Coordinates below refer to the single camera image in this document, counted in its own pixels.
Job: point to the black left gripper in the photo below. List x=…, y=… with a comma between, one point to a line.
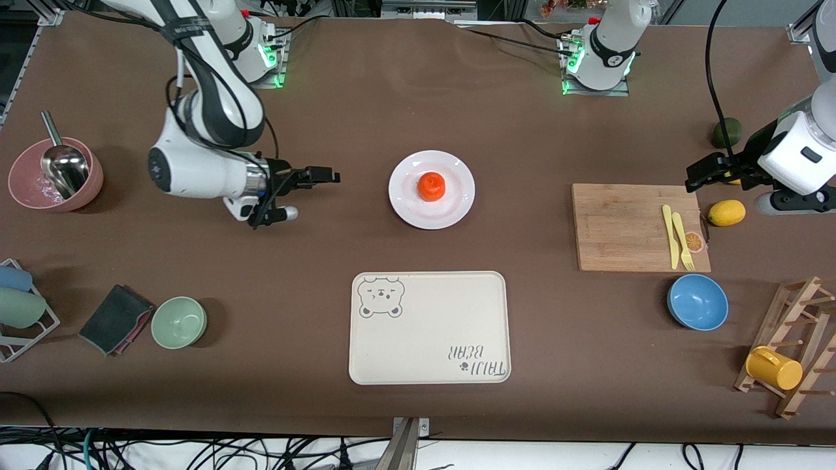
x=746, y=163

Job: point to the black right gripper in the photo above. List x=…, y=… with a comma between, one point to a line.
x=282, y=177

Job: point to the orange mandarin fruit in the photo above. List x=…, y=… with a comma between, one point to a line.
x=432, y=187

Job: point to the white round plate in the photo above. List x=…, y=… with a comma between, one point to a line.
x=450, y=212

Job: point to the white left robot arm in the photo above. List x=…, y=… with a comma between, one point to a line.
x=610, y=39

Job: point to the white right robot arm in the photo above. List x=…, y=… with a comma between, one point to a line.
x=196, y=170

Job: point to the dark green avocado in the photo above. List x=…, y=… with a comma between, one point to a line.
x=726, y=133

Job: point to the orange slice piece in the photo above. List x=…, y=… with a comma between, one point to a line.
x=695, y=243

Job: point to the yellow plastic fork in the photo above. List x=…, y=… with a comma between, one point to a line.
x=683, y=241

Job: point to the yellow plastic knife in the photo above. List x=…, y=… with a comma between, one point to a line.
x=669, y=235

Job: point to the bamboo cutting board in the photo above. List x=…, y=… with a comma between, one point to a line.
x=614, y=228

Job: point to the blue bowl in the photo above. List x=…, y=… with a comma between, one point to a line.
x=697, y=301

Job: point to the wooden cup rack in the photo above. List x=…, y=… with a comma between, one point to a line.
x=771, y=339

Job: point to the cream bear print tray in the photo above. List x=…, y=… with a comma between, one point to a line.
x=424, y=339

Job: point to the metal box fixture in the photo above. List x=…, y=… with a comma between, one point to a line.
x=428, y=8

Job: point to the yellow plastic mug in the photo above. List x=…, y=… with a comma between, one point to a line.
x=774, y=369

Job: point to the pale green bowl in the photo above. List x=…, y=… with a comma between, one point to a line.
x=177, y=323

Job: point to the dark grey folded cloth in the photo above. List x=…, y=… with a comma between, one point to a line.
x=114, y=320

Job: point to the metal ladle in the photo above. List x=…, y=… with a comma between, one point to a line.
x=65, y=170

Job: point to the pink bowl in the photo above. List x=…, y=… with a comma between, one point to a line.
x=29, y=189

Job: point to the light blue cup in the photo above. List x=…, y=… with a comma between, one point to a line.
x=13, y=279

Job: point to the pale green cup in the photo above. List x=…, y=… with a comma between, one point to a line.
x=19, y=308

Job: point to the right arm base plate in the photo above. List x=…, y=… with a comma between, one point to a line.
x=251, y=85

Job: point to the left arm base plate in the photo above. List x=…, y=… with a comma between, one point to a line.
x=597, y=93

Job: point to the aluminium frame profile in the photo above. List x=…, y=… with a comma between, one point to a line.
x=798, y=32

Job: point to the metal clamp bracket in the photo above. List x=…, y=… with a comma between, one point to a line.
x=400, y=454

